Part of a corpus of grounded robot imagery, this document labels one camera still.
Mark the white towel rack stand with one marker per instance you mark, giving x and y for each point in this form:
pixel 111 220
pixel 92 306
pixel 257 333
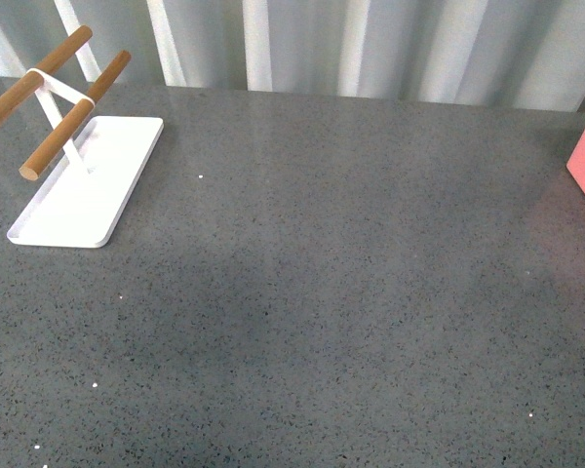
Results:
pixel 89 165

